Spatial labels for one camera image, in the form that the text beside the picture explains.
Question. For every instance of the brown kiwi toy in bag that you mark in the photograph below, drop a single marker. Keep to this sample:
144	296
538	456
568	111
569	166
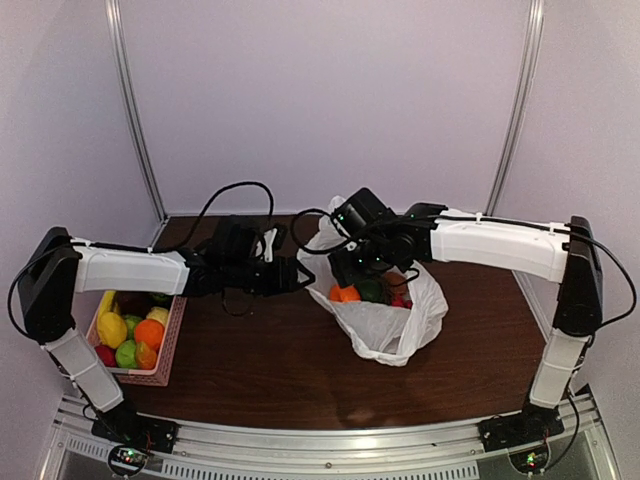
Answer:
395	283

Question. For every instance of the green lime in bag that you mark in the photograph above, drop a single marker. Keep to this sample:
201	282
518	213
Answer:
371	291

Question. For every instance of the orange fruit in basket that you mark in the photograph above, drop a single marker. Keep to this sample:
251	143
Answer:
150	332

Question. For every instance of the aluminium frame post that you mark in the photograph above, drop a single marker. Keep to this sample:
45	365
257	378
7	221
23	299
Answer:
528	66
132	115

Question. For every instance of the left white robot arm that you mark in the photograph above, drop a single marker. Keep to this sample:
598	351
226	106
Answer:
63	267

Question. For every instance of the dark red fruit toy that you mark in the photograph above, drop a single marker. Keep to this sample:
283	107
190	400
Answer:
133	303

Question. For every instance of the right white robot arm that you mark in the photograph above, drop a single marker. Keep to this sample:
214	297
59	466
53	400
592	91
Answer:
557	253

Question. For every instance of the red lychee bunch toy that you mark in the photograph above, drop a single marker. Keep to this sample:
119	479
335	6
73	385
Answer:
401	301

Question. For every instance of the right aluminium frame post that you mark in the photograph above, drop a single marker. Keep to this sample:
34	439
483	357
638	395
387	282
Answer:
528	66

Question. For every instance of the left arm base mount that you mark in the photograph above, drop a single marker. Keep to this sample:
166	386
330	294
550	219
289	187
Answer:
136	437

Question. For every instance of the left aluminium frame post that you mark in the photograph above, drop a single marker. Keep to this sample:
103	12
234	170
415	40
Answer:
132	115

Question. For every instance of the yellow orange fruit toy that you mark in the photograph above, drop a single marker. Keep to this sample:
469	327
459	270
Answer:
145	356

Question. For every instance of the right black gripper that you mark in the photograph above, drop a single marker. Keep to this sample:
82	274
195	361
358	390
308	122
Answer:
346	273

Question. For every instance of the light green apple toy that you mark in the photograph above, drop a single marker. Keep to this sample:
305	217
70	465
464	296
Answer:
125	355

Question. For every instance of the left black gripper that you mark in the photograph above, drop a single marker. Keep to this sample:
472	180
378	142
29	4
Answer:
283	279

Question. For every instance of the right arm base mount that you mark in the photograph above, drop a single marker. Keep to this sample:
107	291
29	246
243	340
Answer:
524	435

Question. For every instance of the red fruit toy in basket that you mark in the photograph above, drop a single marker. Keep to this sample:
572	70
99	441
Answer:
106	355

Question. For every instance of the yellow banana toy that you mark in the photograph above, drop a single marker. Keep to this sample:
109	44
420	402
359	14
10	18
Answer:
108	303

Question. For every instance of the white plastic bag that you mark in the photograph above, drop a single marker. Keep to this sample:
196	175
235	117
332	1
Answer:
388	335

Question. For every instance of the front aluminium rail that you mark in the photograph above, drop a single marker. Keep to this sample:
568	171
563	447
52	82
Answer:
452	450

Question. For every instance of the pale yellow fruit toy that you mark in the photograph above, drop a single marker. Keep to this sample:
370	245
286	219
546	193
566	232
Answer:
159	314

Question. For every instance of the green striped melon toy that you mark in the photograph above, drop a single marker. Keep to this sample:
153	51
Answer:
160	299

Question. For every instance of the yellow lemon toy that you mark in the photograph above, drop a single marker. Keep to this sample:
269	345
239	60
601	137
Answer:
112	330

